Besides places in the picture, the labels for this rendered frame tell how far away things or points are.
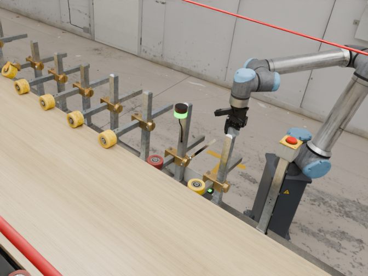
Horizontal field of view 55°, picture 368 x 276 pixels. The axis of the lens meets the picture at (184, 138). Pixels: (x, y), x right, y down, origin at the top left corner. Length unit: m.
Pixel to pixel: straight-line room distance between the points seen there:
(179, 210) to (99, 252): 0.36
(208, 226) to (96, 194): 0.49
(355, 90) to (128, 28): 3.87
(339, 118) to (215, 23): 2.76
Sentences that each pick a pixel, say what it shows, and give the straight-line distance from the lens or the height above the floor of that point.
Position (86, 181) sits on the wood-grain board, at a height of 0.90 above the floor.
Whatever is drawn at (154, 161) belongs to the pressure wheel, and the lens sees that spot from 1.70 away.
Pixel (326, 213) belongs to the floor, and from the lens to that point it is 3.10.
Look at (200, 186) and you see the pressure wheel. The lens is 1.59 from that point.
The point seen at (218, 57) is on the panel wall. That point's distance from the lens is 4.55.
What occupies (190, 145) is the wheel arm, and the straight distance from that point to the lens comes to 1.90.
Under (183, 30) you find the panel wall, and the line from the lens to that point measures 4.73.
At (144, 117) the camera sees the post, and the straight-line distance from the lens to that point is 1.85.
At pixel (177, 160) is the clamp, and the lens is 1.80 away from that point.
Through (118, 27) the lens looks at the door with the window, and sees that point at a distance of 5.42.
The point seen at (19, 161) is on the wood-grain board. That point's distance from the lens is 1.76.
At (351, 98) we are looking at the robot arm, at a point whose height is 1.21.
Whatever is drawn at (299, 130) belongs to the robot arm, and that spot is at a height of 0.87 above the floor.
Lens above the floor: 1.96
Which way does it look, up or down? 34 degrees down
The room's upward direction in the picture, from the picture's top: 7 degrees clockwise
